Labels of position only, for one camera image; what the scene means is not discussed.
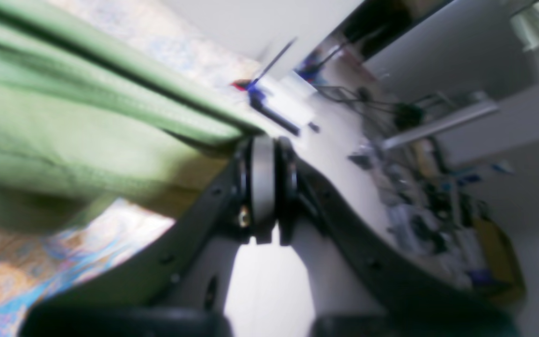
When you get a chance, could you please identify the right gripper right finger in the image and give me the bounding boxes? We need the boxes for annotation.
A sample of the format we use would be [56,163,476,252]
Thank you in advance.
[274,137,519,337]

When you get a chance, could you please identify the patterned tablecloth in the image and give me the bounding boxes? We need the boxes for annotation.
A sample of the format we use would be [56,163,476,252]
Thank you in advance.
[0,0,260,337]

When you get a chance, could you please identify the green t-shirt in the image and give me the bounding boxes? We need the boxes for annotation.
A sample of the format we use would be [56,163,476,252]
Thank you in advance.
[0,0,268,233]

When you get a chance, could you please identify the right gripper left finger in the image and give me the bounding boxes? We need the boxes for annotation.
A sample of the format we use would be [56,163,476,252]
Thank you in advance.
[19,137,276,337]

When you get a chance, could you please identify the blue clamp bottom left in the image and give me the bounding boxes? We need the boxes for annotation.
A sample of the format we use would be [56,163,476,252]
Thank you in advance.
[230,37,298,108]

